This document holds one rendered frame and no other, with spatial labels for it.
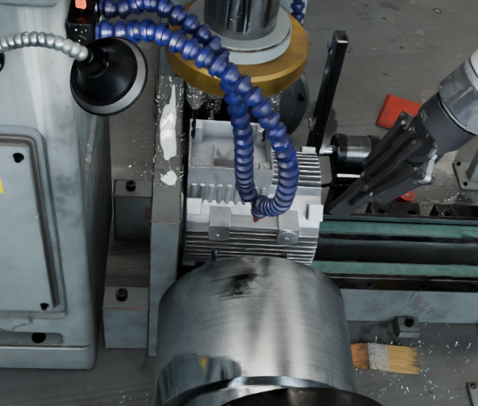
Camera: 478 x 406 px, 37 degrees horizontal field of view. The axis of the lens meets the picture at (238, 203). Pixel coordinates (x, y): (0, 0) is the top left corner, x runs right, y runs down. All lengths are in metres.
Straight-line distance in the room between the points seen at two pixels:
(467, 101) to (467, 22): 1.20
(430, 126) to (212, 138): 0.33
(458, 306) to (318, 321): 0.49
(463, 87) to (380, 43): 1.01
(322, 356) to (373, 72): 1.09
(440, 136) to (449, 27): 1.14
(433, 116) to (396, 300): 0.42
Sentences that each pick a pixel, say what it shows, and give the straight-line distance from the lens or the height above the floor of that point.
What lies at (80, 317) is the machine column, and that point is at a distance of 1.06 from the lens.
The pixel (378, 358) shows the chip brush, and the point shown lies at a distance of 1.26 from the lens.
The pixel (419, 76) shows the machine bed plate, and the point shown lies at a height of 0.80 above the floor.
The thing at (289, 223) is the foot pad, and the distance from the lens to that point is 1.03.
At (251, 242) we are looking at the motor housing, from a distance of 1.05.
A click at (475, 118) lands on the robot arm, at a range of 0.92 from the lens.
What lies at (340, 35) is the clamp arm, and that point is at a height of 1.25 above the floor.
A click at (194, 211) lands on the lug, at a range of 1.02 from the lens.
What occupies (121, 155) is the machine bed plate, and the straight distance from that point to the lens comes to 1.50.
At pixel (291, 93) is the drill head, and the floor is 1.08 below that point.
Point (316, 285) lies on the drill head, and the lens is 0.89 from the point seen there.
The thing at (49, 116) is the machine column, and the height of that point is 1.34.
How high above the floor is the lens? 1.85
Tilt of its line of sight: 48 degrees down
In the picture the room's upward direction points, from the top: 9 degrees clockwise
